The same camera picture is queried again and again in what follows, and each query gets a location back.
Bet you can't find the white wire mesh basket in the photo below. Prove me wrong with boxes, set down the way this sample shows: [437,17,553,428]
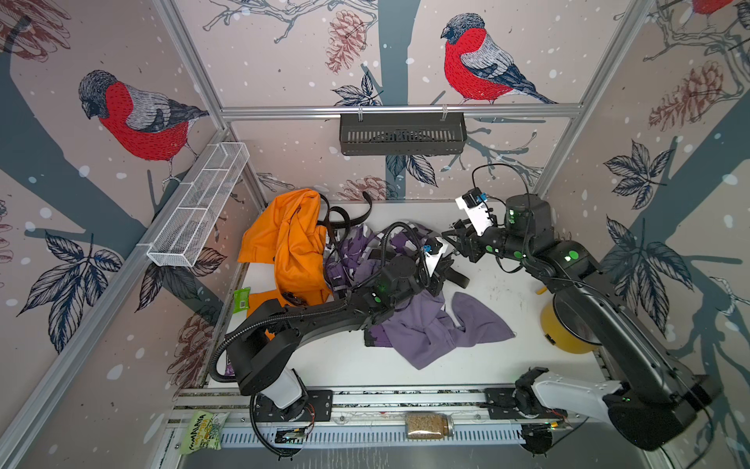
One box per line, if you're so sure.
[146,142,249,268]

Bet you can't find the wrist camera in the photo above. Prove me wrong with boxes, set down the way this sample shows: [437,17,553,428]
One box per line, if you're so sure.
[422,236,451,277]
[455,188,497,236]

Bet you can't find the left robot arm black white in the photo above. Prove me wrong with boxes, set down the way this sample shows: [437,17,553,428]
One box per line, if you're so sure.
[208,222,456,414]

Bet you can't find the small green packet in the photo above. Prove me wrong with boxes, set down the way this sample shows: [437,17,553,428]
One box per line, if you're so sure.
[232,287,251,314]

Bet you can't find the plain purple garment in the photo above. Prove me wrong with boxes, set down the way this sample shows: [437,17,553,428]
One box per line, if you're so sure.
[364,291,516,371]

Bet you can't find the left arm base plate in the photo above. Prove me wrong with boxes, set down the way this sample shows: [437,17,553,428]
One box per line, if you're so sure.
[251,390,333,423]

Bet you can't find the horizontal aluminium frame bar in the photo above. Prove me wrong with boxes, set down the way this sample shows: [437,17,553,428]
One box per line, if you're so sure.
[220,104,583,122]

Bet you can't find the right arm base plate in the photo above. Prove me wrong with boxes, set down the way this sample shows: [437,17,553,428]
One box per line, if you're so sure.
[480,387,568,420]

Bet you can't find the orange trousers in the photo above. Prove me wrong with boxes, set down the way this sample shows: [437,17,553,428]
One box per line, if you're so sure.
[238,189,331,316]

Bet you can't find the yellow object beside spool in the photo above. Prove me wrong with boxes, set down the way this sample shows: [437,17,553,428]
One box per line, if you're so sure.
[540,295,602,355]

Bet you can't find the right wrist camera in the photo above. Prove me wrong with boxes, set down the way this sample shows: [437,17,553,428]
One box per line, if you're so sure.
[455,188,497,236]

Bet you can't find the green snack bag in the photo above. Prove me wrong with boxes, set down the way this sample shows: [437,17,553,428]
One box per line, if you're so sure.
[179,410,230,455]

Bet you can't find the purple camouflage trousers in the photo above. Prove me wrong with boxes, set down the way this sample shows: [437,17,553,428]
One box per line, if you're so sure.
[323,222,438,299]

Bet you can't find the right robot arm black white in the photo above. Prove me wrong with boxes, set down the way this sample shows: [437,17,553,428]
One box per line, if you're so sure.
[443,188,722,451]

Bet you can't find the jar of grains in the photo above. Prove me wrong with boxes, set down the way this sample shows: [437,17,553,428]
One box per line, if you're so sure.
[404,412,453,440]

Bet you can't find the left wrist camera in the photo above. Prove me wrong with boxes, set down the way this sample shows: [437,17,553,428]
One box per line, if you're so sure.
[422,236,451,277]

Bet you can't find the black perforated metal shelf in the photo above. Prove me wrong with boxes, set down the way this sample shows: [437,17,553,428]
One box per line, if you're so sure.
[339,113,468,156]

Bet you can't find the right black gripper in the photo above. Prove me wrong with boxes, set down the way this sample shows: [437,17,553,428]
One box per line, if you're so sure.
[442,215,534,265]

